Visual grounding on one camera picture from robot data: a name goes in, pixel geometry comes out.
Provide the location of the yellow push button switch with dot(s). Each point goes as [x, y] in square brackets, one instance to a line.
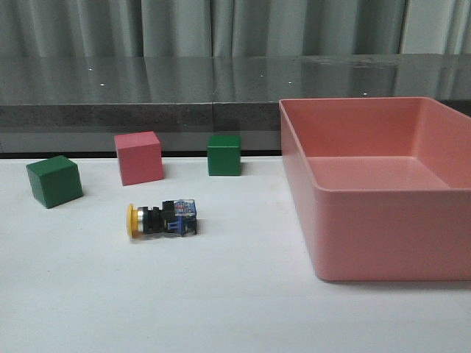
[175, 217]

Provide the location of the right green cube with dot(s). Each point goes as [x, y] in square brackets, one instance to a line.
[224, 155]

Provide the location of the green cube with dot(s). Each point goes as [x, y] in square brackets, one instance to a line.
[54, 181]
[224, 155]

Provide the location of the pink cube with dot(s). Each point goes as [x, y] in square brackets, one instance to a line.
[139, 157]

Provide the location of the pink plastic bin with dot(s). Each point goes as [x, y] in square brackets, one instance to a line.
[381, 186]

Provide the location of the left green cube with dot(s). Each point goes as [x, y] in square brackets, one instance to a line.
[54, 181]

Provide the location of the dark glossy back table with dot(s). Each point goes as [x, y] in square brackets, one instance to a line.
[76, 106]

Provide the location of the grey curtain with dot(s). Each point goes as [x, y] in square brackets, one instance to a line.
[232, 28]

